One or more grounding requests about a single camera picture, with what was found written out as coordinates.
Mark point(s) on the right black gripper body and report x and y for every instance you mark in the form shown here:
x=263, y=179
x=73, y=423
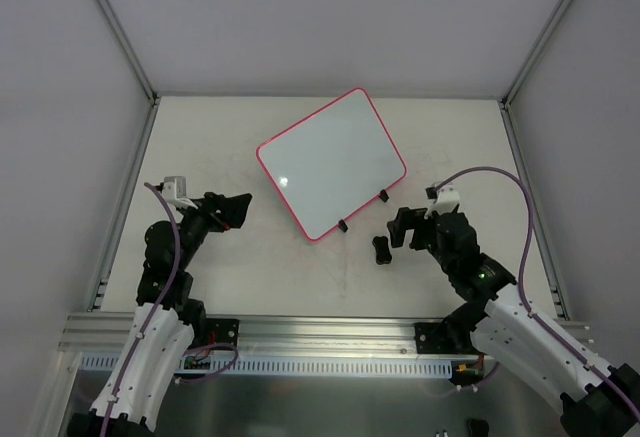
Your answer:
x=420, y=232

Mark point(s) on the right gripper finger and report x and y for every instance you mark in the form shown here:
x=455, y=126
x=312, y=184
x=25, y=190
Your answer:
x=406, y=219
x=422, y=239

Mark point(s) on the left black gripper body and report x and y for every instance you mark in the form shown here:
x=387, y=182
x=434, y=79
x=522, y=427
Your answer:
x=216, y=212

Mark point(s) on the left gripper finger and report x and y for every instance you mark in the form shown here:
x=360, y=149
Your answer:
x=232, y=211
x=210, y=201

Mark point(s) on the black whiteboard eraser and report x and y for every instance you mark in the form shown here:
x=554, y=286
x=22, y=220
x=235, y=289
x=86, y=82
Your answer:
x=381, y=246

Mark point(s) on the pink framed whiteboard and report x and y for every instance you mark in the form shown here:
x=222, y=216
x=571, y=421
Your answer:
x=332, y=163

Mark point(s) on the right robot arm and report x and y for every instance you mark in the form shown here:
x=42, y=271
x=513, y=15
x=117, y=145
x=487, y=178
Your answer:
x=591, y=396

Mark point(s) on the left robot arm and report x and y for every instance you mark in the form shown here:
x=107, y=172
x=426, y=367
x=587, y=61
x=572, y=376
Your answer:
x=131, y=399

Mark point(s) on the black object bottom edge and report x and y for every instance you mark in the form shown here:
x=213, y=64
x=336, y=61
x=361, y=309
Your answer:
x=477, y=428

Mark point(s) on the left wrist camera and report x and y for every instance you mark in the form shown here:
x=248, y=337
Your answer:
x=174, y=191

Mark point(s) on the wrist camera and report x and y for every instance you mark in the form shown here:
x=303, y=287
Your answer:
x=444, y=199
x=174, y=191

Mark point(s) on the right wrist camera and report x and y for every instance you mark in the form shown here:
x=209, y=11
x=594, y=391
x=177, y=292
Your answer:
x=444, y=199

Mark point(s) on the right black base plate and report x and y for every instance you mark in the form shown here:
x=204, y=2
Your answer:
x=441, y=338

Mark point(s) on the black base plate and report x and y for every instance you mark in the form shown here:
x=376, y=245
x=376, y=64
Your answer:
x=441, y=338
x=220, y=331

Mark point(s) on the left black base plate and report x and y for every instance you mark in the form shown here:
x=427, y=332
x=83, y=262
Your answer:
x=220, y=331

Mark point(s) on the slotted cable duct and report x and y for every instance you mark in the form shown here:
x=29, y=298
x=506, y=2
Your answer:
x=296, y=366

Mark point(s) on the aluminium mounting rail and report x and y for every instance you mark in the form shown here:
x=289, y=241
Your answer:
x=316, y=337

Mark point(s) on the left aluminium frame post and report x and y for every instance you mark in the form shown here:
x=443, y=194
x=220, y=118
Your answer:
x=117, y=31

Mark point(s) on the aluminium frame post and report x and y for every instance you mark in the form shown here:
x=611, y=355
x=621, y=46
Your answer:
x=117, y=31
x=558, y=14

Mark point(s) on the right aluminium frame post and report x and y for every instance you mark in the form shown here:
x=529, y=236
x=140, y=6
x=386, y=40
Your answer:
x=558, y=14

